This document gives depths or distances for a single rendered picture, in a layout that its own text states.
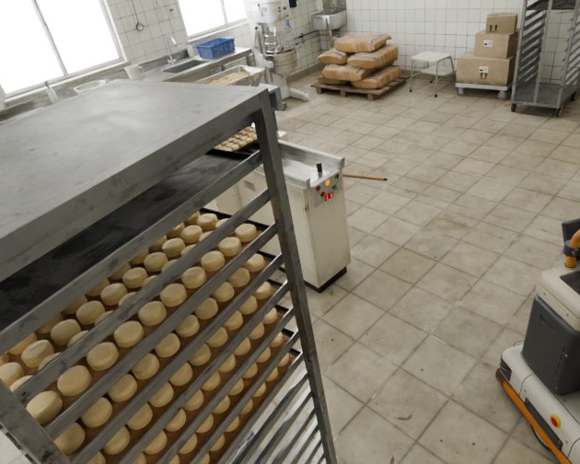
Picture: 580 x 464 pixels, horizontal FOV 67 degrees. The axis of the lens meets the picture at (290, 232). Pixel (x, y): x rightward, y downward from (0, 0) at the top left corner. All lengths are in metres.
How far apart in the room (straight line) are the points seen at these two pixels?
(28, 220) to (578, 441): 2.03
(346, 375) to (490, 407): 0.73
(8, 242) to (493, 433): 2.20
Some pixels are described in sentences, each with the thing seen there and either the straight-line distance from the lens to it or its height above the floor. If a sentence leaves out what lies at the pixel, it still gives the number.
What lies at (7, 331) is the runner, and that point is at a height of 1.69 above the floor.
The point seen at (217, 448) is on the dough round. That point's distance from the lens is 1.22.
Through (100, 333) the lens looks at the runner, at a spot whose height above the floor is 1.59.
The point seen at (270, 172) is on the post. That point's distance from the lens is 0.94.
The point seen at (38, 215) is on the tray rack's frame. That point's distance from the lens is 0.63.
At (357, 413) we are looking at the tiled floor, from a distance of 2.45.
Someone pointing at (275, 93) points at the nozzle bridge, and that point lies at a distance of 3.17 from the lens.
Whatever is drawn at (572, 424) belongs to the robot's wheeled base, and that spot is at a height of 0.28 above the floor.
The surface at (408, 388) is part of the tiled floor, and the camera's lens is 2.53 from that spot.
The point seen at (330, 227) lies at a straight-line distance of 2.80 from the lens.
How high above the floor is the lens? 2.06
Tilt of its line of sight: 34 degrees down
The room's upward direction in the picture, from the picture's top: 11 degrees counter-clockwise
